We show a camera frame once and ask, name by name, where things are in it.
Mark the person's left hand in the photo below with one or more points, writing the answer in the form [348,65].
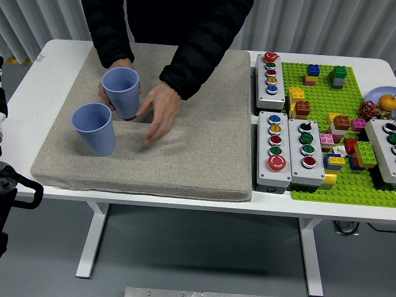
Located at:
[165,105]

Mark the person's right hand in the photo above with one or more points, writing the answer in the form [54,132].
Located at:
[119,63]

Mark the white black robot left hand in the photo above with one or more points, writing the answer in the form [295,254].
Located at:
[3,102]

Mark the blue ribbed plastic cup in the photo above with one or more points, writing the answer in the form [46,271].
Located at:
[123,99]
[96,136]

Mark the person's left forearm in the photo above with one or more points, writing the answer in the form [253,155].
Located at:
[191,71]

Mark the person's right forearm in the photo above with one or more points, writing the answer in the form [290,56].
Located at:
[113,49]

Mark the yellow floor tape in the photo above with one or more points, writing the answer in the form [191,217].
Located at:
[18,62]

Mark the grey-brown fabric mat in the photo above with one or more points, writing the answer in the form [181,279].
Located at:
[191,148]

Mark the person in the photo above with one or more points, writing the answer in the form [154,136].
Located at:
[173,24]

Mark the grey five-button control box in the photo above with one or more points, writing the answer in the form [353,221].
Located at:
[269,99]
[264,173]

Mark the brown toy brick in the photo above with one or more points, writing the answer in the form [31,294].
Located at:
[302,109]

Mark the pale pink toy brick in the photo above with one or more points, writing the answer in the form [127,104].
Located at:
[308,83]

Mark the small yellow toy brick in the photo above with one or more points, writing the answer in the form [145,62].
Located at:
[310,78]

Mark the blue toy brick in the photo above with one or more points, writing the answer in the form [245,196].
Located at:
[313,70]

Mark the white table leg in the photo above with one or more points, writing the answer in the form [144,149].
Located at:
[312,256]
[91,238]

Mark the green studded baseplate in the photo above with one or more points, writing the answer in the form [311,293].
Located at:
[321,99]

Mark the light pink toy brick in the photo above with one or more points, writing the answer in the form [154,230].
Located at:
[326,140]

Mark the grey toy brick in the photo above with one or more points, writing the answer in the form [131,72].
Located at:
[338,82]

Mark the orange-brown toy brick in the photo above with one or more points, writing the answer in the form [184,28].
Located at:
[341,122]

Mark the yellow brick on blue brick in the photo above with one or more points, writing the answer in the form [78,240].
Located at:
[334,161]

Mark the translucent yellow toy brick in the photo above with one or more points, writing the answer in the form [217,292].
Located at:
[328,181]

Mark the red toy brick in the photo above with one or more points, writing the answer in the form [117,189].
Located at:
[351,146]

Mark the magenta toy brick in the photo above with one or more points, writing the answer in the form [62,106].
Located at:
[358,124]

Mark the red valve handwheel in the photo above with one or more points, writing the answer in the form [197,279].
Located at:
[367,110]

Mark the large green toy brick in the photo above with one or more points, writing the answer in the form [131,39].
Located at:
[365,153]

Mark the light blue plate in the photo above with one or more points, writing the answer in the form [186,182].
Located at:
[376,92]

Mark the grey control box black buttons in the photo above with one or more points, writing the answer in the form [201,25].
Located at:
[379,145]

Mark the white power strip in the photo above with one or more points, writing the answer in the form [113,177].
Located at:
[346,229]

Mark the orange fruit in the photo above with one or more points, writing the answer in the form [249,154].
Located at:
[387,102]

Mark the grey selector switch control box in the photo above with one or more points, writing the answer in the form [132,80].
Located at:
[297,171]

